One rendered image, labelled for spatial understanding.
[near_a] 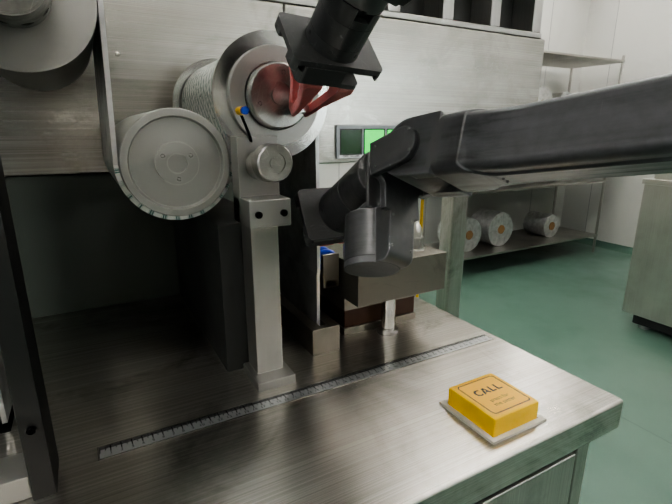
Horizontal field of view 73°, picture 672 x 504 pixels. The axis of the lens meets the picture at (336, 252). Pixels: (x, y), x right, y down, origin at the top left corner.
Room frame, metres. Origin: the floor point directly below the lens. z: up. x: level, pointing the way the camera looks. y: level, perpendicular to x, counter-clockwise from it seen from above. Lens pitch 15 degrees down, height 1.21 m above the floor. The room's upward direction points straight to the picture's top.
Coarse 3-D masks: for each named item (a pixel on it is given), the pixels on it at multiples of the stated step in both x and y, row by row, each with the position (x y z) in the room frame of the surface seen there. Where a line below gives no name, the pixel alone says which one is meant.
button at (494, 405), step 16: (464, 384) 0.47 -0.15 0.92; (480, 384) 0.47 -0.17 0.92; (496, 384) 0.47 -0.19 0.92; (448, 400) 0.46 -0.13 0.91; (464, 400) 0.44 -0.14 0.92; (480, 400) 0.43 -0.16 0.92; (496, 400) 0.43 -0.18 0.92; (512, 400) 0.43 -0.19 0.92; (528, 400) 0.43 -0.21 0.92; (480, 416) 0.42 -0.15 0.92; (496, 416) 0.41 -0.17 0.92; (512, 416) 0.41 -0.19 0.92; (528, 416) 0.43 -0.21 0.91; (496, 432) 0.40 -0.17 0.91
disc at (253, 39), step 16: (256, 32) 0.57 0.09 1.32; (272, 32) 0.58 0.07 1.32; (240, 48) 0.56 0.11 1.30; (224, 64) 0.55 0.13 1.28; (224, 80) 0.55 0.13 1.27; (224, 96) 0.55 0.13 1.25; (224, 112) 0.54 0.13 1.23; (320, 112) 0.61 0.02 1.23; (224, 128) 0.55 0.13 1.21; (320, 128) 0.60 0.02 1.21; (288, 144) 0.58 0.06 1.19; (304, 144) 0.59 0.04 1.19
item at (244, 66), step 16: (256, 48) 0.56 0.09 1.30; (272, 48) 0.57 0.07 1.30; (240, 64) 0.55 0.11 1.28; (256, 64) 0.56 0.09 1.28; (240, 80) 0.55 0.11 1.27; (240, 96) 0.55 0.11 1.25; (240, 128) 0.55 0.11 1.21; (256, 128) 0.56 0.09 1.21; (288, 128) 0.58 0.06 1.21; (304, 128) 0.59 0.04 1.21
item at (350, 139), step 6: (342, 132) 0.99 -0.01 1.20; (348, 132) 1.00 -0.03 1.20; (354, 132) 1.00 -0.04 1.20; (360, 132) 1.01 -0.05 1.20; (342, 138) 0.99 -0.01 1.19; (348, 138) 1.00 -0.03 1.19; (354, 138) 1.00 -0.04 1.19; (360, 138) 1.01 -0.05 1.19; (342, 144) 0.99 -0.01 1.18; (348, 144) 1.00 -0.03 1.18; (354, 144) 1.00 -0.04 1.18; (360, 144) 1.01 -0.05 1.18; (342, 150) 0.99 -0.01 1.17; (348, 150) 1.00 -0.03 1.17; (354, 150) 1.00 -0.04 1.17; (360, 150) 1.01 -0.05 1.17
